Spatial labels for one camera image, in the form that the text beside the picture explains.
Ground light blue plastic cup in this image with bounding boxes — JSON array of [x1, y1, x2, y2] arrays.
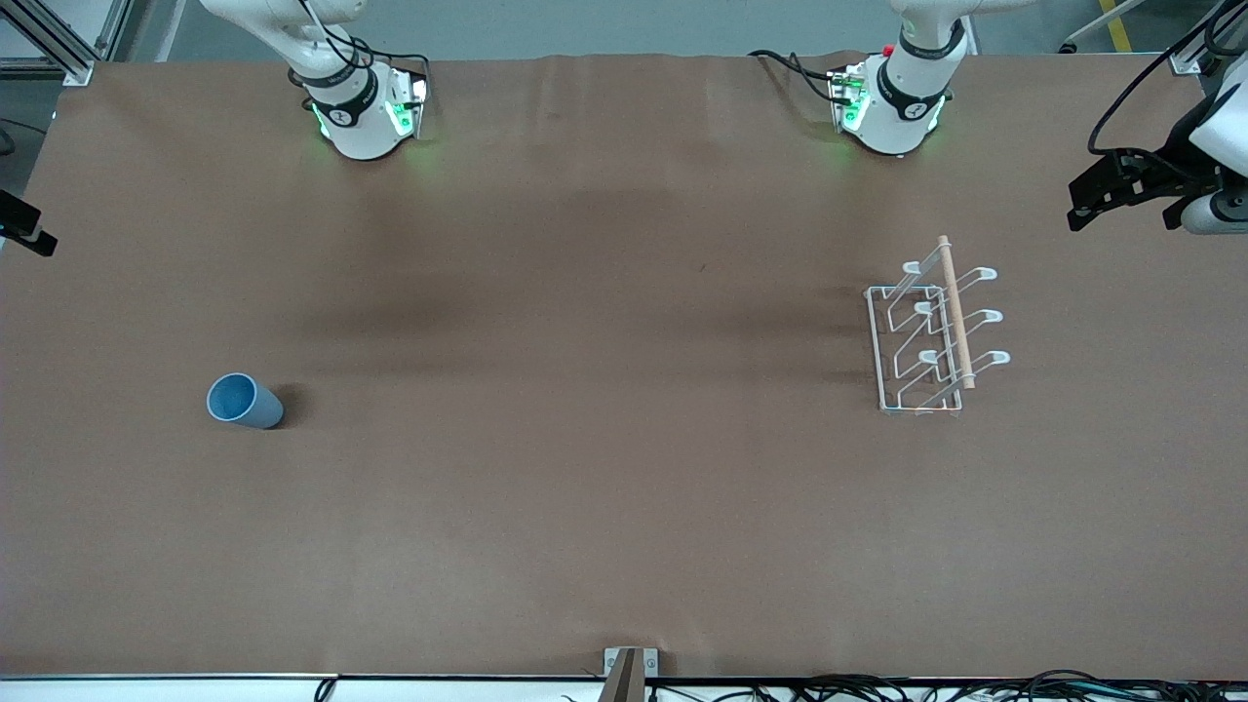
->
[[207, 373, 285, 430]]

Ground brown table cover mat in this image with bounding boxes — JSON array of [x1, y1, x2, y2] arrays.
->
[[0, 54, 1248, 681]]

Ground aluminium frame profile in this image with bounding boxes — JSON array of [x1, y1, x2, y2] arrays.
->
[[0, 0, 133, 86], [1170, 0, 1248, 76]]

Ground white wire cup holder rack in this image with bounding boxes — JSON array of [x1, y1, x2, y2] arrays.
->
[[864, 235, 1012, 417]]

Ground black left base cable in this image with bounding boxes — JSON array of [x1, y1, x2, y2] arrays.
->
[[749, 49, 844, 103]]

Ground black base cable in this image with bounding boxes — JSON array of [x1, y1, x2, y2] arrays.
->
[[749, 49, 844, 103], [346, 32, 432, 84]]

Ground black right base cable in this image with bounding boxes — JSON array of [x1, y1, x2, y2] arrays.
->
[[346, 32, 432, 84]]

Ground black cable bundle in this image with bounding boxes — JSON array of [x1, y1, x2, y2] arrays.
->
[[561, 669, 1248, 702]]

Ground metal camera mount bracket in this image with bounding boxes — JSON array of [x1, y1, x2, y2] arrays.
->
[[600, 647, 660, 702]]

